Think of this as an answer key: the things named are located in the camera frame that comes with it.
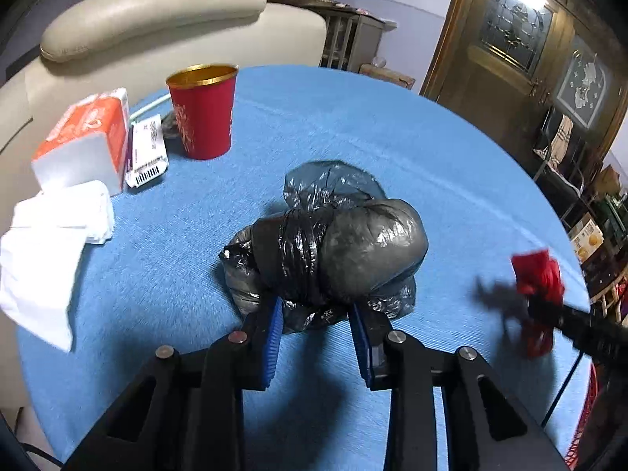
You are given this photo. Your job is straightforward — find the red plastic mesh basket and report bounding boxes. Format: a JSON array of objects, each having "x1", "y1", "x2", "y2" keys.
[{"x1": 564, "y1": 363, "x2": 608, "y2": 471}]

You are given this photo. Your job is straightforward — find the wooden door with glass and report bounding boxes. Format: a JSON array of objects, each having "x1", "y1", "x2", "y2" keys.
[{"x1": 419, "y1": 0, "x2": 628, "y2": 177}]

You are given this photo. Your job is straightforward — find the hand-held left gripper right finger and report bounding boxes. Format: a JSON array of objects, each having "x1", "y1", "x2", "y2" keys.
[{"x1": 348, "y1": 301, "x2": 572, "y2": 471}]

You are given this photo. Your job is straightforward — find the striped cloth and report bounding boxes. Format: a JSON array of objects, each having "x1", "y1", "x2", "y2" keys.
[{"x1": 552, "y1": 115, "x2": 575, "y2": 168}]

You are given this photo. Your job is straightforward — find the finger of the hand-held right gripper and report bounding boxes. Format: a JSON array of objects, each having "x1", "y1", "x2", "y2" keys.
[{"x1": 475, "y1": 277, "x2": 587, "y2": 341}]

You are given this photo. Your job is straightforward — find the black garbage bag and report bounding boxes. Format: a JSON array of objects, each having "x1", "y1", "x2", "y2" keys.
[{"x1": 218, "y1": 159, "x2": 429, "y2": 329}]

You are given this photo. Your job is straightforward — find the white box with barcode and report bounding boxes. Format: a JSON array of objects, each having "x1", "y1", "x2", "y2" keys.
[{"x1": 125, "y1": 114, "x2": 170, "y2": 188}]

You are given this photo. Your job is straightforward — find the black metal frame chair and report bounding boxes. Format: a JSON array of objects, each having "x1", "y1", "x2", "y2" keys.
[{"x1": 532, "y1": 108, "x2": 590, "y2": 209}]

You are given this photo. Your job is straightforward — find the orange white tissue pack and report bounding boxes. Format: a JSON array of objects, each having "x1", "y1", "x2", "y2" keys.
[{"x1": 31, "y1": 87, "x2": 131, "y2": 197}]

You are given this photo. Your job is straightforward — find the wooden slatted cabinet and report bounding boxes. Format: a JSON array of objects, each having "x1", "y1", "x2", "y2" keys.
[{"x1": 299, "y1": 0, "x2": 397, "y2": 73}]

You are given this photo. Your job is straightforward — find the dark red wrapper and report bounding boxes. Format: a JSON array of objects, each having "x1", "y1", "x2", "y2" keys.
[{"x1": 510, "y1": 249, "x2": 565, "y2": 359}]

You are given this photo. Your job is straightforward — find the orange printed carton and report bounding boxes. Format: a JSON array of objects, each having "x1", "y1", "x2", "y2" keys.
[{"x1": 569, "y1": 221, "x2": 605, "y2": 263}]

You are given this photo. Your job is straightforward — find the black cable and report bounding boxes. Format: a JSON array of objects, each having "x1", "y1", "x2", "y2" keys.
[
  {"x1": 0, "y1": 409, "x2": 64, "y2": 466},
  {"x1": 540, "y1": 351, "x2": 586, "y2": 427}
]

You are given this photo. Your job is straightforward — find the brown cardboard box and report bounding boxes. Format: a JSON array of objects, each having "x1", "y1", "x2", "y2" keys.
[{"x1": 360, "y1": 63, "x2": 416, "y2": 90}]

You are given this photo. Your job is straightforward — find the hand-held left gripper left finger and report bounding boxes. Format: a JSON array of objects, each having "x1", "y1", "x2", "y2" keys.
[{"x1": 64, "y1": 298, "x2": 285, "y2": 471}]

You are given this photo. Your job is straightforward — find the blue tablecloth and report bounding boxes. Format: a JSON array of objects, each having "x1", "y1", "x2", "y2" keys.
[{"x1": 17, "y1": 65, "x2": 594, "y2": 471}]

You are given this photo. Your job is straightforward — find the red paper cup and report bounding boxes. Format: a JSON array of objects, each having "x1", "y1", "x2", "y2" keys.
[{"x1": 166, "y1": 64, "x2": 239, "y2": 160}]

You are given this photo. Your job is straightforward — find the beige leather sofa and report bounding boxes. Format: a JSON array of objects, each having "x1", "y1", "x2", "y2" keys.
[{"x1": 0, "y1": 0, "x2": 329, "y2": 457}]

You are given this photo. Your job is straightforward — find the pile of white tissues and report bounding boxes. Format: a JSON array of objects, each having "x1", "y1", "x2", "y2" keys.
[{"x1": 0, "y1": 180, "x2": 116, "y2": 352}]

